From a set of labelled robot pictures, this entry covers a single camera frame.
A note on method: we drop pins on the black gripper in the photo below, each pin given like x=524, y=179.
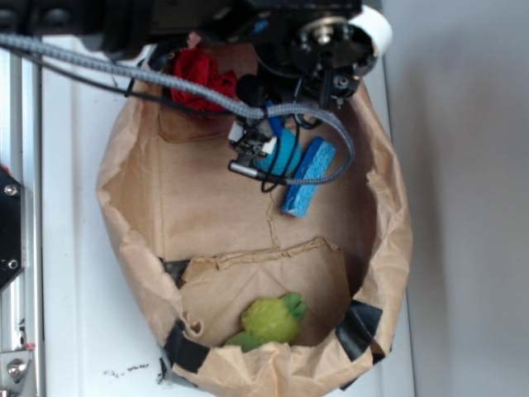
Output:
x=323, y=43

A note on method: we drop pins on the red paper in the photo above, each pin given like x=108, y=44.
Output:
x=196, y=66

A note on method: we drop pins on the green crumpled paper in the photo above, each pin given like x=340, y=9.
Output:
x=270, y=320

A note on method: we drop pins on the white paper roll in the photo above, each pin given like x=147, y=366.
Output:
x=376, y=26

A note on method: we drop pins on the blue sponge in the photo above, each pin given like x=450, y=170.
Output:
x=314, y=165

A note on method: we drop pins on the brown paper bag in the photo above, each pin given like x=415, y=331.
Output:
x=199, y=243

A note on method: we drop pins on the black tape right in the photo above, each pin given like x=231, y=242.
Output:
x=358, y=328

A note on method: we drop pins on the black tape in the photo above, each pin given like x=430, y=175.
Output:
x=181, y=356
x=358, y=328

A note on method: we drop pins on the black tape front left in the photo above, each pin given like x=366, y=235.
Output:
x=181, y=356

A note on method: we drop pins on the aluminium frame rail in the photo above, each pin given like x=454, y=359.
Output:
x=22, y=347

